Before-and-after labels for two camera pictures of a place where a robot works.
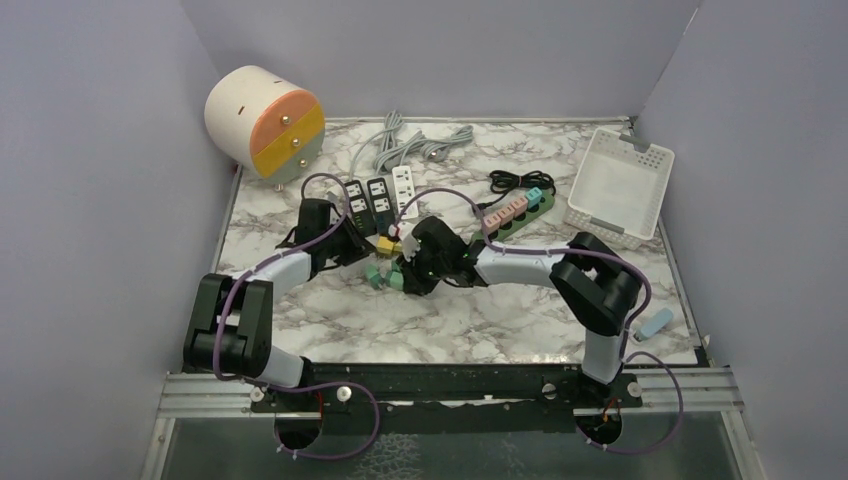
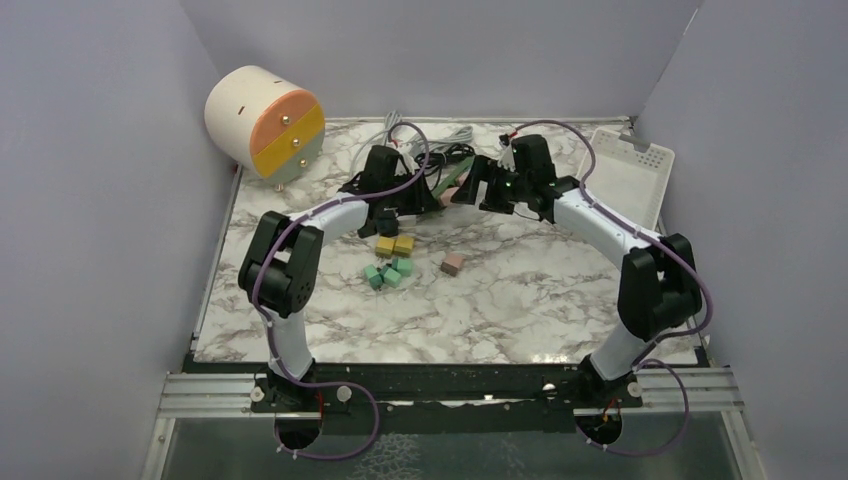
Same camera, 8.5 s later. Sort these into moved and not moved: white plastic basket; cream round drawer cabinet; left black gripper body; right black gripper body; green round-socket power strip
Moved: left black gripper body; green round-socket power strip; right black gripper body
Not moved: white plastic basket; cream round drawer cabinet
